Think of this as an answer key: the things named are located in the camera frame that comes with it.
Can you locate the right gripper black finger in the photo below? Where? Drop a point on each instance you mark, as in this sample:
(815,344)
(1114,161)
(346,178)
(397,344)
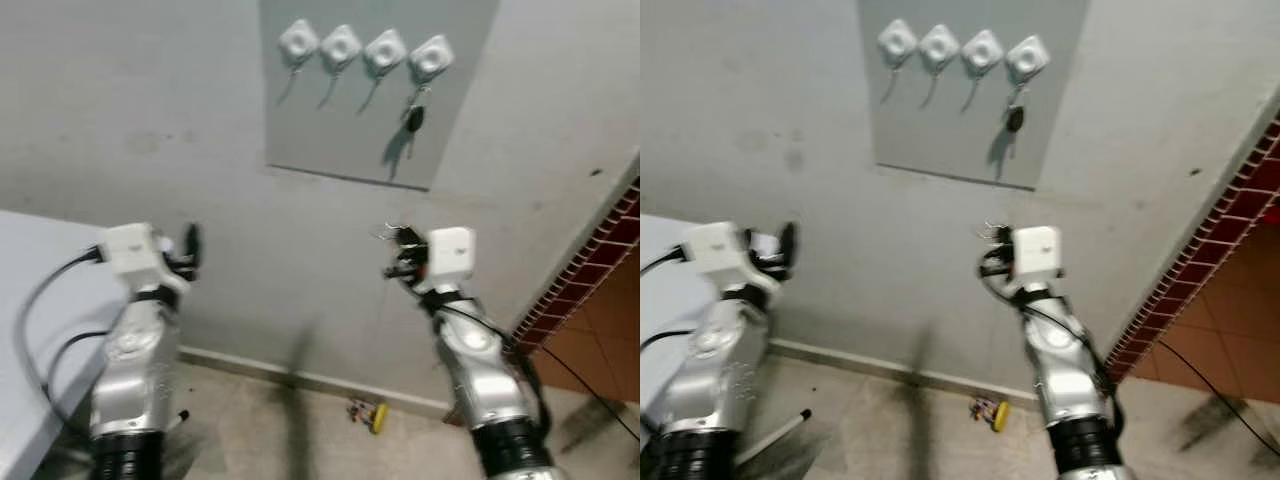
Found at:
(1003,237)
(412,238)

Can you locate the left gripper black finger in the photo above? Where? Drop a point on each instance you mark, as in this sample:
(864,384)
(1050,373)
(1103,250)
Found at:
(192,242)
(789,242)

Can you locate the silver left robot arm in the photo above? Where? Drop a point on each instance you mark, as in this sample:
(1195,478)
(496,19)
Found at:
(725,370)
(135,370)

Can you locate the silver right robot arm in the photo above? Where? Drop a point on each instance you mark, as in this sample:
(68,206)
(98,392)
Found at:
(485,380)
(1065,380)

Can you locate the black car key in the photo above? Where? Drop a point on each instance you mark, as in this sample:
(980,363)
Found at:
(414,120)
(1014,120)

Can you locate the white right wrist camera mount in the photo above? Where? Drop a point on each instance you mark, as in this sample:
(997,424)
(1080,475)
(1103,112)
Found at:
(452,255)
(1038,252)

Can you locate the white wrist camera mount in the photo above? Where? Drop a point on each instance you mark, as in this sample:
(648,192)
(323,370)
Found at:
(130,250)
(1038,252)
(720,248)
(452,255)

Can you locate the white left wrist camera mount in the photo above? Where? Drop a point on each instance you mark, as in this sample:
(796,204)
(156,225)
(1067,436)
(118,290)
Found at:
(130,250)
(720,248)

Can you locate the grey wall board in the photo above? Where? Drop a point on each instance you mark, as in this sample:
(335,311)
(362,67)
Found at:
(330,130)
(930,130)

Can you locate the white metal table frame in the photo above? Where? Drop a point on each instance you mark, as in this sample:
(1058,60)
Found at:
(780,432)
(178,417)

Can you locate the white square wall hook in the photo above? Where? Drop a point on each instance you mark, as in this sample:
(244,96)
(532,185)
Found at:
(897,40)
(1027,58)
(385,49)
(341,45)
(982,50)
(299,40)
(939,44)
(432,58)

